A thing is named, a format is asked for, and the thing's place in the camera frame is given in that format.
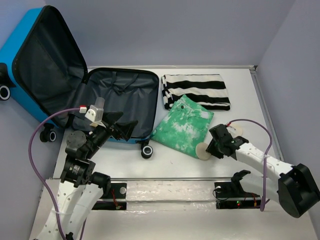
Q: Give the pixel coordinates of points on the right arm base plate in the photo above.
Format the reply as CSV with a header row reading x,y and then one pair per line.
x,y
228,196

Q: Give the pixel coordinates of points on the blue kids suitcase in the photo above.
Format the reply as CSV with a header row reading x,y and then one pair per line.
x,y
43,69

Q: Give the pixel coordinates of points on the black white striped shirt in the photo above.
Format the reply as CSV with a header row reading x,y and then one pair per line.
x,y
207,90

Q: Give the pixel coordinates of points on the green tie-dye shorts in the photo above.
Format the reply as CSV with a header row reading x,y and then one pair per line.
x,y
184,127

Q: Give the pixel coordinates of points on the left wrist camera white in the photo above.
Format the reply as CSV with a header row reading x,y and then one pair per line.
x,y
95,114

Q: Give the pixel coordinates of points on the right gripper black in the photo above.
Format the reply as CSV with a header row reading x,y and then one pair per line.
x,y
211,149

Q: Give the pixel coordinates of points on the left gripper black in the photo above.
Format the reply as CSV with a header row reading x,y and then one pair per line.
x,y
126,129

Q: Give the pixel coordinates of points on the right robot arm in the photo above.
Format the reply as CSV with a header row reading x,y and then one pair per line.
x,y
293,187

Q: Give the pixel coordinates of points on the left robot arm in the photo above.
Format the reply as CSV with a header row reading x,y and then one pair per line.
x,y
80,186

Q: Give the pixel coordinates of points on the cream round puck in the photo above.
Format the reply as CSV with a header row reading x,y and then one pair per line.
x,y
201,151

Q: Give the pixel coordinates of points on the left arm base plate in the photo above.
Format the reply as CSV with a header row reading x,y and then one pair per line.
x,y
114,200

